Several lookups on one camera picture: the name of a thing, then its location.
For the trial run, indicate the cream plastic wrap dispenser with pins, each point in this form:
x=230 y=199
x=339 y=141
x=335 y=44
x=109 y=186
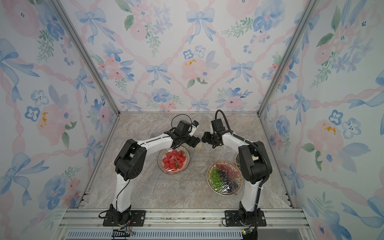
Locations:
x=201 y=144

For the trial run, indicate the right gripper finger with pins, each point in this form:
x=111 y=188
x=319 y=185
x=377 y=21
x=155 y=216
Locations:
x=207 y=135
x=206 y=140

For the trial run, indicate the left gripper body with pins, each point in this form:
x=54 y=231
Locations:
x=191 y=141

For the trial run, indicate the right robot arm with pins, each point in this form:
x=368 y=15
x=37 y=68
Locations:
x=255 y=167

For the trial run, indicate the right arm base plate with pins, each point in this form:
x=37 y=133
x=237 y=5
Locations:
x=238 y=218

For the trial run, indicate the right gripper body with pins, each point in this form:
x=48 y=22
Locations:
x=213 y=140

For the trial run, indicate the blue yellow-rimmed plate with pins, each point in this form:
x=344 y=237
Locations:
x=237 y=161

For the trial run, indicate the glass bowl of strawberries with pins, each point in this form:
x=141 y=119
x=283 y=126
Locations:
x=173 y=161

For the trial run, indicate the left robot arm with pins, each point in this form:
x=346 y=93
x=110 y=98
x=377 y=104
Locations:
x=130 y=161

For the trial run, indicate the aluminium front rail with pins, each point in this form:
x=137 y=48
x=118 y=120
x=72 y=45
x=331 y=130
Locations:
x=186 y=224

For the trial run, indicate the plate of grapes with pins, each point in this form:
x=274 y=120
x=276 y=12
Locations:
x=224 y=178

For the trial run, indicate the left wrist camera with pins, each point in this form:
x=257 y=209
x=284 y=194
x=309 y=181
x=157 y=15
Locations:
x=194 y=126

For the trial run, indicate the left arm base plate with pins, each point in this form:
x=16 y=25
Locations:
x=135 y=218

